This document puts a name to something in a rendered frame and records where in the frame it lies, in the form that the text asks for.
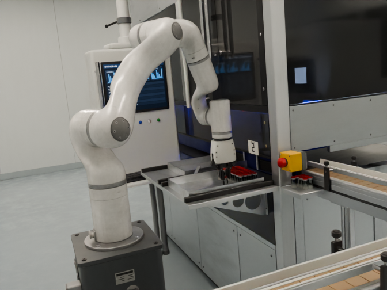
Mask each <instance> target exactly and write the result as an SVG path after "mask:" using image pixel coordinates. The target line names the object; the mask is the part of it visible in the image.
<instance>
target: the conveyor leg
mask: <svg viewBox="0 0 387 290"><path fill-rule="evenodd" d="M330 202H331V203H334V202H332V201H330ZM334 204H337V203H334ZM337 205H340V204H337ZM340 207H341V231H342V248H344V249H349V248H352V247H355V210H354V209H351V208H348V207H345V206H343V205H340Z"/></svg>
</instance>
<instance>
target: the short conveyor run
mask: <svg viewBox="0 0 387 290"><path fill-rule="evenodd" d="M351 159H352V160H353V161H351V165H346V164H343V163H339V162H334V161H329V160H326V159H320V163H317V162H312V161H308V165H309V166H313V167H316V168H314V169H309V170H302V172H301V174H305V175H308V176H309V177H313V179H312V180H313V186H314V187H317V188H320V189H323V190H324V194H322V195H319V196H318V197H321V198H323V199H326V200H329V201H332V202H334V203H337V204H340V205H343V206H345V207H348V208H351V209H354V210H356V211H359V212H362V213H365V214H367V215H370V216H373V217H375V218H378V219H381V220H384V221H386V222H387V174H386V173H381V172H378V171H373V170H369V169H364V168H361V167H357V162H356V161H355V160H356V159H357V156H356V155H352V156H351ZM333 166H334V167H333ZM340 168H341V169H340ZM349 170H350V171H349ZM365 174H366V175H365ZM372 176H373V177H372Z"/></svg>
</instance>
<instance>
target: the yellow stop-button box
mask: <svg viewBox="0 0 387 290"><path fill-rule="evenodd" d="M280 157H281V158H284V159H285V160H286V167H284V168H281V169H282V170H285V171H289V172H291V173H292V172H295V171H301V170H306V152H304V151H299V150H290V151H284V152H280Z"/></svg>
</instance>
